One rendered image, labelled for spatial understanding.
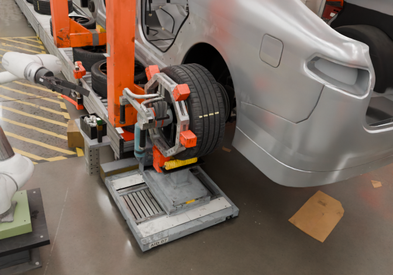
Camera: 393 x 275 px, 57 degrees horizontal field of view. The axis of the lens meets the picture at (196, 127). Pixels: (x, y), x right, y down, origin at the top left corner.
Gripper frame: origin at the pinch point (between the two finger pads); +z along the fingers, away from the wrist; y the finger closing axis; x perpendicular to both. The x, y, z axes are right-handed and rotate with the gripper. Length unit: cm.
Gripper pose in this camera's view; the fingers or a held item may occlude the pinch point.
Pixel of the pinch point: (77, 92)
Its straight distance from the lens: 166.6
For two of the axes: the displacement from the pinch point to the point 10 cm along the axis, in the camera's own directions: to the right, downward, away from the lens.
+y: -3.0, 0.8, -9.5
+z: 8.8, 4.1, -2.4
